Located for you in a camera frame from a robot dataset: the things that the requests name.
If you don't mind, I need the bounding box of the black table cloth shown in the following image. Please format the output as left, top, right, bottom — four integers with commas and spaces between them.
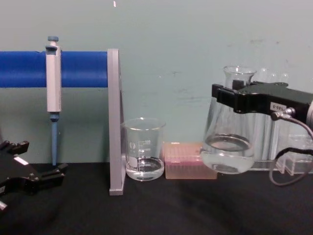
0, 160, 313, 235

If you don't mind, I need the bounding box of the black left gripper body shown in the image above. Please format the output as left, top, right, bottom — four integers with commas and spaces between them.
0, 153, 42, 197

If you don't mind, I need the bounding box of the thin grey right gripper cable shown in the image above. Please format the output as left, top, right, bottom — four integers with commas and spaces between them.
268, 107, 313, 188

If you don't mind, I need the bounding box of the clear glass conical flask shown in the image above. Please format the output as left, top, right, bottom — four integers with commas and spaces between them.
199, 65, 258, 175

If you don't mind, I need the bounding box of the blue bar grey pipette stand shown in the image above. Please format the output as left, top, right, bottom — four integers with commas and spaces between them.
0, 48, 127, 197

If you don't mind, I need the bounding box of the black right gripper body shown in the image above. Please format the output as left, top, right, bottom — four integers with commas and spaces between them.
234, 81, 313, 122

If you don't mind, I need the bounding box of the clear glass graduated beaker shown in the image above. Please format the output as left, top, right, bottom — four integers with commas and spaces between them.
121, 117, 167, 182

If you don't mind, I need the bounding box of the pink pipette tip box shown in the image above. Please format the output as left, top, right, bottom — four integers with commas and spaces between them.
162, 141, 218, 180

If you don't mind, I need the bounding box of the grey and blue pipette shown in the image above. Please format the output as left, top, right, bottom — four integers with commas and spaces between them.
45, 35, 63, 167

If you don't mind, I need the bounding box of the clear acrylic tube rack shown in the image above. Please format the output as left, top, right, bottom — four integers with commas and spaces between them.
248, 111, 313, 176

